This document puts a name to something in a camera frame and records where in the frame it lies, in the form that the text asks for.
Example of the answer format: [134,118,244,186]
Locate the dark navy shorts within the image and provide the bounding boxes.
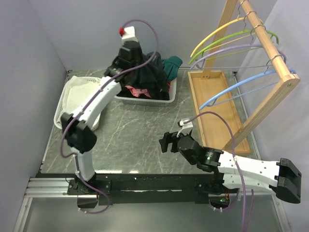
[119,52,170,101]

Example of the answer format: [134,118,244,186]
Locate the blue hanger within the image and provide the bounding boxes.
[199,68,297,111]

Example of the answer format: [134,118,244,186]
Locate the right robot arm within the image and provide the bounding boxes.
[159,132,302,204]

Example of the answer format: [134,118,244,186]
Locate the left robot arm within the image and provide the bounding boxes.
[60,41,143,194]

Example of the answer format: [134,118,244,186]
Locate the wooden hanger rack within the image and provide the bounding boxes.
[188,0,300,156]

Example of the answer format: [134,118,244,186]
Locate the green hanger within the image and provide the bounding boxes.
[189,30,280,64]

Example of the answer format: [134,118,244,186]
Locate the purple hanger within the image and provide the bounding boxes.
[192,43,288,71]

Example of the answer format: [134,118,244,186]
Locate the pink garment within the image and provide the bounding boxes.
[126,85,151,98]

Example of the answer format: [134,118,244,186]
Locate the white laundry basket with clothes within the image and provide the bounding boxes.
[114,79,177,107]

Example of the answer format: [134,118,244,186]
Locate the teal garment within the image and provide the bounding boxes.
[162,56,183,81]

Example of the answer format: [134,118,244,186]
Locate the white basket with cloth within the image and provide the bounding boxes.
[53,76,103,132]

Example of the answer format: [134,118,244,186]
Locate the white cloth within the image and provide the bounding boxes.
[63,75,102,116]

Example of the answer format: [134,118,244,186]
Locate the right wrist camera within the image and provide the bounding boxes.
[178,118,193,129]

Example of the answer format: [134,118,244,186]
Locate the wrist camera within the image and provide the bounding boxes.
[178,118,193,129]
[119,26,138,45]

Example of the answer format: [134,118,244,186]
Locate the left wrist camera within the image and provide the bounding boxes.
[119,26,138,45]

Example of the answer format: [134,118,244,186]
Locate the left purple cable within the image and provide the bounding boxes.
[59,19,160,215]

